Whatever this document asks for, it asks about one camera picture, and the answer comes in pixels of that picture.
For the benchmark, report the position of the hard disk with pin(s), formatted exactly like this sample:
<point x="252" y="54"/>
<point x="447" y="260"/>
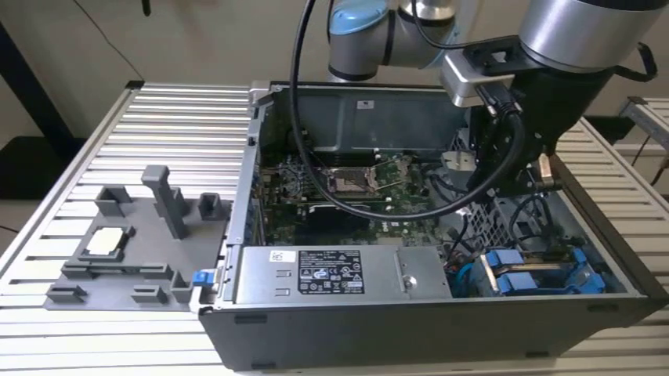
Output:
<point x="504" y="259"/>

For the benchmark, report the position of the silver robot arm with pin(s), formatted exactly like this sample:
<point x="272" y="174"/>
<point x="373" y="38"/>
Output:
<point x="575" y="31"/>

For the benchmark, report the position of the grey perforated disk bay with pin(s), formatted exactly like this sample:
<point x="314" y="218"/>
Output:
<point x="487" y="223"/>

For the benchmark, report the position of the blue disk carrier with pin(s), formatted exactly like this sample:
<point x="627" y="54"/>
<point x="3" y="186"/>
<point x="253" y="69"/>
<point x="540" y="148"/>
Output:
<point x="517" y="283"/>

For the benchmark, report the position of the grey metal inner panel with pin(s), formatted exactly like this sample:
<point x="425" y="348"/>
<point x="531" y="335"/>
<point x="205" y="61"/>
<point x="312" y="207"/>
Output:
<point x="397" y="125"/>

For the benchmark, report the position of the small white panel sticker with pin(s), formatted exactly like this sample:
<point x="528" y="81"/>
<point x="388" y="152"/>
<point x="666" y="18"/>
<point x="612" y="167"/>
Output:
<point x="367" y="104"/>

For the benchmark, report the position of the green motherboard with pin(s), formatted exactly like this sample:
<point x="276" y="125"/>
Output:
<point x="408" y="231"/>

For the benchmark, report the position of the CPU socket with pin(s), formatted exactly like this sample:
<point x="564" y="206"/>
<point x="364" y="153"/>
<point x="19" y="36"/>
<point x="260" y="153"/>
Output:
<point x="348" y="182"/>

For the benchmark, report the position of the black square cooler block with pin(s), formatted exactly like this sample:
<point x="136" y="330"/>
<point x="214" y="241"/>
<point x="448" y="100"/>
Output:
<point x="329" y="231"/>

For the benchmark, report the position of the black power supply label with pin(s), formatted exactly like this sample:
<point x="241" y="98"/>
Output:
<point x="330" y="272"/>

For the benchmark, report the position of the white barcode sticker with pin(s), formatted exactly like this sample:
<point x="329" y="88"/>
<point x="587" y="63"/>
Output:
<point x="281" y="257"/>

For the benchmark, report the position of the black open PC case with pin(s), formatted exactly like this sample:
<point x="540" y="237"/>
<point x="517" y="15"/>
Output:
<point x="367" y="337"/>

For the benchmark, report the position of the grey power supply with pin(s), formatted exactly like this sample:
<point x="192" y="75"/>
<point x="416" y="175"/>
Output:
<point x="261" y="274"/>

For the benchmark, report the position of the blue case latch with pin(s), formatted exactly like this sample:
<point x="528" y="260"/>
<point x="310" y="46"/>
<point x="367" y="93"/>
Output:
<point x="204" y="278"/>

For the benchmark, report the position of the grey parts rack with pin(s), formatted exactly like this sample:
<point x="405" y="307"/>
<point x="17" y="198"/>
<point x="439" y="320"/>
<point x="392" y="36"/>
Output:
<point x="141" y="250"/>

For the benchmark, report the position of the silver CPU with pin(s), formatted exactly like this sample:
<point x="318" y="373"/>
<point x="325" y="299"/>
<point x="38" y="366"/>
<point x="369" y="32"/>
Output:
<point x="105" y="239"/>

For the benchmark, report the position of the aluminium profile frame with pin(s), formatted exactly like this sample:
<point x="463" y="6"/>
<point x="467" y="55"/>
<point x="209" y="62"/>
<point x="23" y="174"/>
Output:
<point x="648" y="117"/>

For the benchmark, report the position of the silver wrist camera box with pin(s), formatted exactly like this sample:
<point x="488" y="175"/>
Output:
<point x="460" y="78"/>

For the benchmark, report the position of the silver metal bracket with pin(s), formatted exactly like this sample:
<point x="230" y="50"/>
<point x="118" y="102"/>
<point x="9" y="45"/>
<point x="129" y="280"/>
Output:
<point x="457" y="161"/>

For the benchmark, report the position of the black furniture frame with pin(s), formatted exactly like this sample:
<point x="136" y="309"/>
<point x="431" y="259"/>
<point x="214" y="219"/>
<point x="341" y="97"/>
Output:
<point x="37" y="168"/>

